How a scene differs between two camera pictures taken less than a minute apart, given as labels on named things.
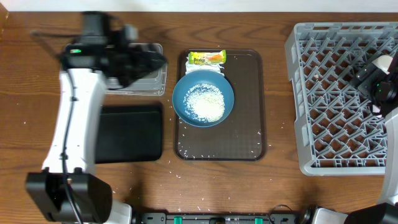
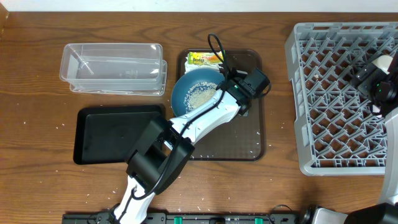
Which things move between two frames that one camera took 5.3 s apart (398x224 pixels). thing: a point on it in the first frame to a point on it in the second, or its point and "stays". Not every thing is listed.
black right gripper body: [370, 78] stays
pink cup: [375, 109] stays
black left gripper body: [108, 58] to [247, 107]
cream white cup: [383, 62] stays
